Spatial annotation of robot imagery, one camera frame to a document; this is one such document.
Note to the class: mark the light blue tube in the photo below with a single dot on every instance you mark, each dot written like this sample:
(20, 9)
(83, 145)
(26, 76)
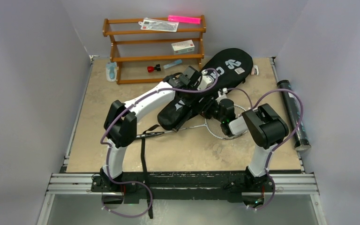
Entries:
(172, 64)

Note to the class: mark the pink ruler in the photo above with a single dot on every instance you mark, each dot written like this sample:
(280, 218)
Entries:
(184, 19)

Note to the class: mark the pink white small object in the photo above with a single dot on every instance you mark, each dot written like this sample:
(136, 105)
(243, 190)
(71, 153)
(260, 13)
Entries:
(255, 70)

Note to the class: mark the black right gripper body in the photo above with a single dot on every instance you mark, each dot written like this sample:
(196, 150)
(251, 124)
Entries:
(207, 109)

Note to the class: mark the blue white packaged item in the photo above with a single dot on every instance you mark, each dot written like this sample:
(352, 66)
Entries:
(111, 71)

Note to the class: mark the aluminium frame rail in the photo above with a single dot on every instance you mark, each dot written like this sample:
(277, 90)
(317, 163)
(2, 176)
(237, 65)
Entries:
(80, 183)

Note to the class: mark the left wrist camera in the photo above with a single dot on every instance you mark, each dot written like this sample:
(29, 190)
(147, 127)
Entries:
(206, 81)

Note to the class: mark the white red small box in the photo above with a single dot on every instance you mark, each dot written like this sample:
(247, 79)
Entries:
(183, 47)

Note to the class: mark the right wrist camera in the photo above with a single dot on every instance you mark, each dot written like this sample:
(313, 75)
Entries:
(222, 94)

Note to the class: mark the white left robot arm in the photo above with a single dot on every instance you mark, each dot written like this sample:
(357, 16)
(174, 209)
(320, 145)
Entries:
(121, 121)

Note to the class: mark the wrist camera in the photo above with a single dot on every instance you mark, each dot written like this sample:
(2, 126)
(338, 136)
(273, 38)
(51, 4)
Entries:
(206, 81)
(222, 94)

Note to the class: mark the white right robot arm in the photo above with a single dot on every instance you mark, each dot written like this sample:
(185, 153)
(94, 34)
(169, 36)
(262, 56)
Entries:
(265, 126)

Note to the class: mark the black shuttlecock tube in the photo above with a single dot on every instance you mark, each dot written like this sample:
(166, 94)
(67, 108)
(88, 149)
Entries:
(292, 106)

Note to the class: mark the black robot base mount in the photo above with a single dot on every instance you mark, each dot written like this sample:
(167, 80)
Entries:
(231, 186)

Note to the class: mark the black racket bag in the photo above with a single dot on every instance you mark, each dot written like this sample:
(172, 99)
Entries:
(233, 65)

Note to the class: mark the wooden shelf rack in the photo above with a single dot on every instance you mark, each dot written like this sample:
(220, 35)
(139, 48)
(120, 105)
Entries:
(130, 44)

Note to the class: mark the red black stamp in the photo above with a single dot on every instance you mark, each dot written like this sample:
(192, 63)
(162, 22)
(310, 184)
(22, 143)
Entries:
(151, 69)

